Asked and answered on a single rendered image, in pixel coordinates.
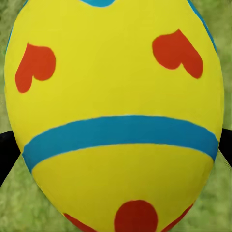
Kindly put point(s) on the easter egg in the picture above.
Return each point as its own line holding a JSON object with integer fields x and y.
{"x": 116, "y": 107}

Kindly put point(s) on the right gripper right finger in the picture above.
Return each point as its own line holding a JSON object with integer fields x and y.
{"x": 225, "y": 145}

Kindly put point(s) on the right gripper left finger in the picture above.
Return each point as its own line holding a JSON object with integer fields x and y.
{"x": 9, "y": 153}

